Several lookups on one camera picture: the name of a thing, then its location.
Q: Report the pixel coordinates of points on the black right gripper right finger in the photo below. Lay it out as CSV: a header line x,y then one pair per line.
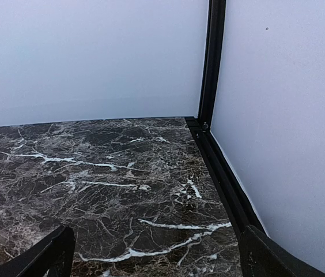
x,y
261,256

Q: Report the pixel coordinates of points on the black right rear frame post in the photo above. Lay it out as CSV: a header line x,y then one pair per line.
x,y
211,69

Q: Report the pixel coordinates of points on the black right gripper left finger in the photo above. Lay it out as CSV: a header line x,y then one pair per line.
x,y
52,256

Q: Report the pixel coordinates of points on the black right table edge rail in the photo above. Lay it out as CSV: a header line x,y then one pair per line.
x,y
236,203

